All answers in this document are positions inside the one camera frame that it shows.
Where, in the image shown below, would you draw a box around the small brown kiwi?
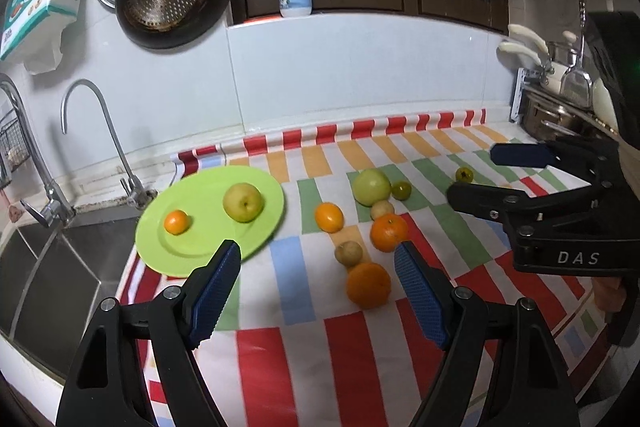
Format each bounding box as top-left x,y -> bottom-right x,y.
334,240 -> 363,267
370,200 -> 395,222

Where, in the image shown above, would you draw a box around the steel cooking pot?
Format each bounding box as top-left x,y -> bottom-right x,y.
520,89 -> 621,142

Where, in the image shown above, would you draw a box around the large orange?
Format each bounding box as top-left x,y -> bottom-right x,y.
346,262 -> 392,309

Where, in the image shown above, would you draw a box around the white dish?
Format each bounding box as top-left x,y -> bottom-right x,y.
591,77 -> 621,132

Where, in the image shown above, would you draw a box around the person's right hand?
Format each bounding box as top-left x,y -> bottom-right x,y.
594,276 -> 627,324

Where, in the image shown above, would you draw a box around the white dish rack bracket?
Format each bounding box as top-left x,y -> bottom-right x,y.
510,68 -> 543,124

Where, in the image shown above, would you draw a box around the large green apple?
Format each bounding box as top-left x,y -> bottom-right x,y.
351,168 -> 392,208

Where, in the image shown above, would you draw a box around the white plastic bag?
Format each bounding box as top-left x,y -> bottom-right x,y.
22,22 -> 66,75

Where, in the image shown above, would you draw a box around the steel sink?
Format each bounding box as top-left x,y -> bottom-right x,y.
0,207 -> 146,378

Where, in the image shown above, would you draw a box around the orange tangerine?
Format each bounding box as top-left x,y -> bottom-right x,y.
370,213 -> 409,253

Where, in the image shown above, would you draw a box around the black wire basket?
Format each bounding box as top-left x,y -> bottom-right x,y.
0,109 -> 28,185

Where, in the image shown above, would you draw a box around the medium orange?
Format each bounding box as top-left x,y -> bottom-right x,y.
314,202 -> 345,234

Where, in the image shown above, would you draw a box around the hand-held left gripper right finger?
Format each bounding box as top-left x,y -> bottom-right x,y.
394,241 -> 583,427

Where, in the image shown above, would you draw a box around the cream enamel pot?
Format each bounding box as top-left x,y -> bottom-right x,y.
539,42 -> 596,90

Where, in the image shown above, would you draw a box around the metal spatula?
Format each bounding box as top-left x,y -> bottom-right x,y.
559,0 -> 593,96

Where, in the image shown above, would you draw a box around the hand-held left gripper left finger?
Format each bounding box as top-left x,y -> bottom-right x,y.
55,239 -> 242,427

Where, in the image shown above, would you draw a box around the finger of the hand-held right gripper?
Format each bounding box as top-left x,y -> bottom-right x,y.
490,138 -> 621,186
446,183 -> 601,228

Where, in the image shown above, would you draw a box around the yellow-green apple on plate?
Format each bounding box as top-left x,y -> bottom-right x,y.
222,183 -> 263,224

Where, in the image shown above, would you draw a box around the small mandarin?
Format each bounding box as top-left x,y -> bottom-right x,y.
164,210 -> 192,236

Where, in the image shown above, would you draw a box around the green round plate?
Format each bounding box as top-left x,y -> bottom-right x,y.
135,166 -> 286,279

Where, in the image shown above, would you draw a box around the chrome sink faucet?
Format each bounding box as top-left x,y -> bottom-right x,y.
0,73 -> 76,229

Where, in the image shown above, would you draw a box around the gooseneck metal faucet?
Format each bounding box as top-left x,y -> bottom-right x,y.
61,79 -> 151,208

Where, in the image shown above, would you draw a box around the striped colourful tablecloth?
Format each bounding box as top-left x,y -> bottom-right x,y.
117,108 -> 631,427

